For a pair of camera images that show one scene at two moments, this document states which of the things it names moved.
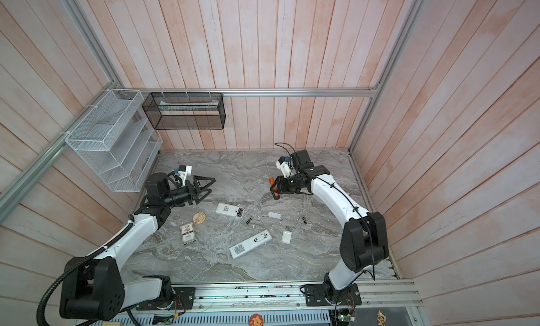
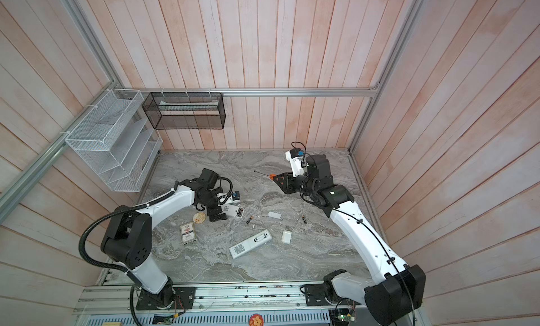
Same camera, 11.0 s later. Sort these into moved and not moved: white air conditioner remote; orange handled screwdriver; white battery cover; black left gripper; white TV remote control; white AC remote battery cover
Moved: orange handled screwdriver; black left gripper
Not moved: white TV remote control; white AC remote battery cover; white battery cover; white air conditioner remote
